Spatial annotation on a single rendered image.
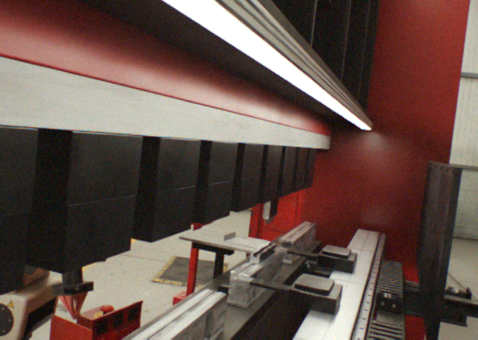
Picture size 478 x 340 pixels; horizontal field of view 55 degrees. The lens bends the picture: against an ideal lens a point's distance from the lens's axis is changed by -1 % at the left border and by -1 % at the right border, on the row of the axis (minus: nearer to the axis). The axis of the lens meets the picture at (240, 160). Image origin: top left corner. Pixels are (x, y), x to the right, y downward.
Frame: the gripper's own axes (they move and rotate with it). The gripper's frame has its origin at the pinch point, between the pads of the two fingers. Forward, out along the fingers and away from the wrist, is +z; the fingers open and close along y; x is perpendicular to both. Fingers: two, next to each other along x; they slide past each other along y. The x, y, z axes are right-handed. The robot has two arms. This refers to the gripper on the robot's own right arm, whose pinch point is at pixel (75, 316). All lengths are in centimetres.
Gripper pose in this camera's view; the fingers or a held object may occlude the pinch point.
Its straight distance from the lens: 143.2
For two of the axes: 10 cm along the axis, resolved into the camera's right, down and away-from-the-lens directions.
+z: 1.0, 9.9, -0.7
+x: 4.6, 0.2, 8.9
